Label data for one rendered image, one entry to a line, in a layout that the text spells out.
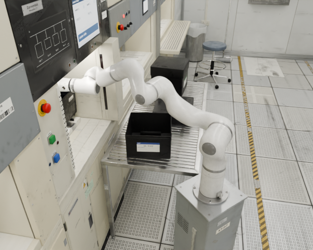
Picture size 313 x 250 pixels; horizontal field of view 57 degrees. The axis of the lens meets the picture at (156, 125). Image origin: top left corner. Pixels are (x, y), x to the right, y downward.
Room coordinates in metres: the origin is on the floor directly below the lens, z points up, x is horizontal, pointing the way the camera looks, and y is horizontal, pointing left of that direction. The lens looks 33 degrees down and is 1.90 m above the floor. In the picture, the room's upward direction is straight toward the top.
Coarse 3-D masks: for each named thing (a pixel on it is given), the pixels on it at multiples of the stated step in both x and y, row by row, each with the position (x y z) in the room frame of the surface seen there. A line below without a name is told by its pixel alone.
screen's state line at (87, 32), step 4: (96, 24) 1.59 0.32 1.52; (88, 28) 1.49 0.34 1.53; (92, 28) 1.54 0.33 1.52; (96, 28) 1.59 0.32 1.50; (84, 32) 1.43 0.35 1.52; (88, 32) 1.48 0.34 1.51; (92, 32) 1.53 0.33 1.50; (80, 36) 1.39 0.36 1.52; (84, 36) 1.43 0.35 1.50; (80, 40) 1.38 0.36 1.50
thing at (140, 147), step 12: (132, 120) 1.67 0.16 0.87; (144, 120) 1.67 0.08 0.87; (156, 120) 1.67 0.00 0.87; (168, 120) 1.66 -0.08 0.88; (132, 132) 1.67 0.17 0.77; (144, 132) 1.64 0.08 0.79; (156, 132) 1.64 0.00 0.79; (168, 132) 1.66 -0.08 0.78; (132, 144) 1.40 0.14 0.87; (144, 144) 1.40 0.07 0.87; (156, 144) 1.39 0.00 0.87; (168, 144) 1.39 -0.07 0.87; (132, 156) 1.40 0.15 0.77; (144, 156) 1.40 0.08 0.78; (156, 156) 1.40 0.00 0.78; (168, 156) 1.39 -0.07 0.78
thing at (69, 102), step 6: (66, 96) 1.55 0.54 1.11; (72, 96) 1.63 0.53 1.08; (66, 102) 1.55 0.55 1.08; (72, 102) 1.62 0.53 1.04; (66, 108) 1.54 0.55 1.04; (72, 108) 1.61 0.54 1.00; (66, 114) 1.53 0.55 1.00; (72, 114) 1.60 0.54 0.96; (66, 120) 1.52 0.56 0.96; (72, 120) 1.61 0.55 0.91
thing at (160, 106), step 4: (180, 96) 2.05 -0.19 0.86; (156, 100) 1.98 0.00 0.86; (160, 100) 1.98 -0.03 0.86; (188, 100) 1.98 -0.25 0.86; (192, 100) 1.98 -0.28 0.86; (156, 104) 1.92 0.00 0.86; (160, 104) 1.92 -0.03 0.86; (164, 104) 1.92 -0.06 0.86; (192, 104) 1.92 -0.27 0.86; (156, 108) 1.86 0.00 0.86; (160, 108) 1.85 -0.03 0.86; (164, 108) 1.85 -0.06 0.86; (156, 112) 1.80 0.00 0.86; (160, 112) 1.80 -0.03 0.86; (164, 112) 1.80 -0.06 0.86; (172, 120) 1.78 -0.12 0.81; (176, 120) 1.77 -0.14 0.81; (172, 124) 1.78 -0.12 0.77; (176, 124) 1.77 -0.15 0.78; (180, 124) 1.77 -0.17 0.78
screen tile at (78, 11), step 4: (80, 4) 1.43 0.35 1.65; (84, 4) 1.48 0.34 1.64; (76, 8) 1.38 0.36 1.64; (80, 8) 1.43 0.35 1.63; (76, 12) 1.37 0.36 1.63; (80, 12) 1.42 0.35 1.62; (84, 12) 1.46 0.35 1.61; (76, 16) 1.37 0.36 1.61; (84, 16) 1.46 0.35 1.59; (76, 20) 1.36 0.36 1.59; (80, 20) 1.41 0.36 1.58; (84, 20) 1.45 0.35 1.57; (80, 24) 1.40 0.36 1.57; (84, 24) 1.45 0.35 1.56; (80, 28) 1.40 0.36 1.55
